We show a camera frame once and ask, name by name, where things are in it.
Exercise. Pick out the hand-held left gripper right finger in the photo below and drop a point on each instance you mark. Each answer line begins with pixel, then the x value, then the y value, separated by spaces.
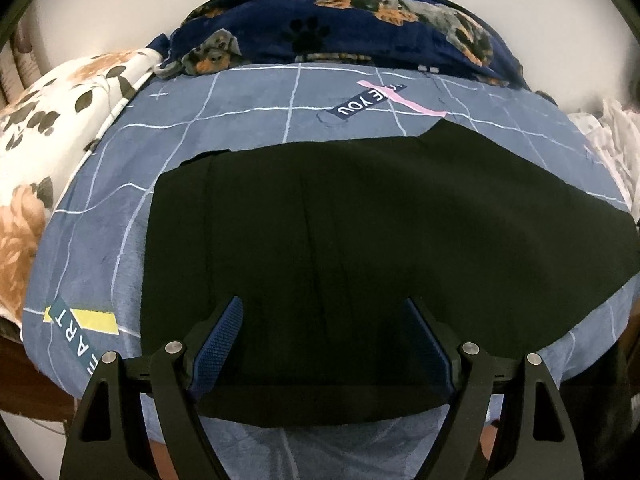
pixel 431 352

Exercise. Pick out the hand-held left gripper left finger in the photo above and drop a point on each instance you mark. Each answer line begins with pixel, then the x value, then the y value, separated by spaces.
pixel 216 350

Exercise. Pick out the black pants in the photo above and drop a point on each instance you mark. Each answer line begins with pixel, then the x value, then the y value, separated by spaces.
pixel 350 235

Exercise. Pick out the blue grid bedsheet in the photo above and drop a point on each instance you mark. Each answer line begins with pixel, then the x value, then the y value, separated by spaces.
pixel 250 110

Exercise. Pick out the white floral quilt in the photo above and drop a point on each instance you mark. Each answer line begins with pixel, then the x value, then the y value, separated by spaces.
pixel 60 125

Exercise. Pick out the white crumpled cloth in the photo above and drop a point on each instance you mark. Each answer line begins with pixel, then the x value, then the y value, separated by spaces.
pixel 620 140

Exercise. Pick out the navy dog print blanket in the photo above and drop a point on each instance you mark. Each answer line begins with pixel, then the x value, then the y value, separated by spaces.
pixel 280 15

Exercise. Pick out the brown wooden headboard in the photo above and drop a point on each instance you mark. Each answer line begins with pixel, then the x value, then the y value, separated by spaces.
pixel 15 67

